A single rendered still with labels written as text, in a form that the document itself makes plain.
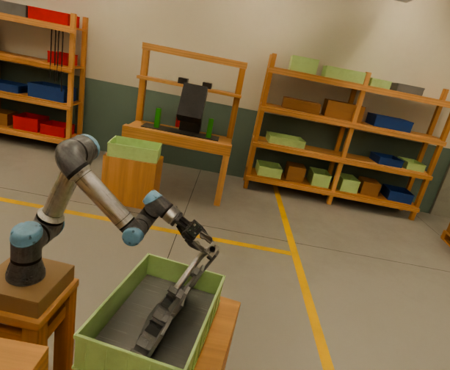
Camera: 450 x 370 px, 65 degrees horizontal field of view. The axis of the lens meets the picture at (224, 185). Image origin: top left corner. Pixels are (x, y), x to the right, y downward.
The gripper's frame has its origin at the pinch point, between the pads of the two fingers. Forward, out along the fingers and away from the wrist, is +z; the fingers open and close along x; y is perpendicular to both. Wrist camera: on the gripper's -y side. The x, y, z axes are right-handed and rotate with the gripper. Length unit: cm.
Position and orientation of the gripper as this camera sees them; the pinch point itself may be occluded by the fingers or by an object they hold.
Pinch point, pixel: (210, 248)
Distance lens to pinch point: 154.6
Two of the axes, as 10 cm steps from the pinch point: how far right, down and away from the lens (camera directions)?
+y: 2.7, -2.8, -9.2
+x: 5.9, -7.1, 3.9
